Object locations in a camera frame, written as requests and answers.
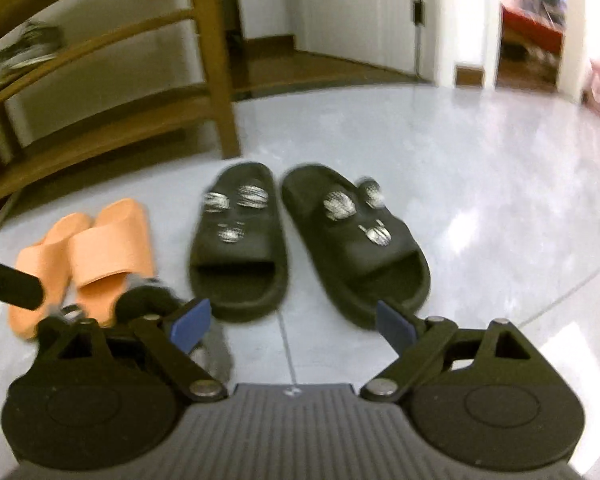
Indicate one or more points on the orange slipper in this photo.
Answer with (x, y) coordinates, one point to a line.
(110, 250)
(35, 270)

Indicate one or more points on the black slipper with silver charms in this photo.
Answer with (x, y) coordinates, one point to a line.
(237, 255)
(360, 260)

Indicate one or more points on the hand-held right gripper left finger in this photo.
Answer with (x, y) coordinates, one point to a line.
(190, 327)

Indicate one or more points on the wooden shoe rack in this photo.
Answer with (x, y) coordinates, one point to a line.
(130, 90)

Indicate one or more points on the white door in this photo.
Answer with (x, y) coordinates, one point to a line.
(360, 10)

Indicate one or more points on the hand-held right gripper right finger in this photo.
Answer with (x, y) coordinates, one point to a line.
(394, 327)

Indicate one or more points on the grey running sneaker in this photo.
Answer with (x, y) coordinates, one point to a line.
(27, 42)

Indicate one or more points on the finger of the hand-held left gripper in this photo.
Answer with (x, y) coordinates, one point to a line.
(10, 285)

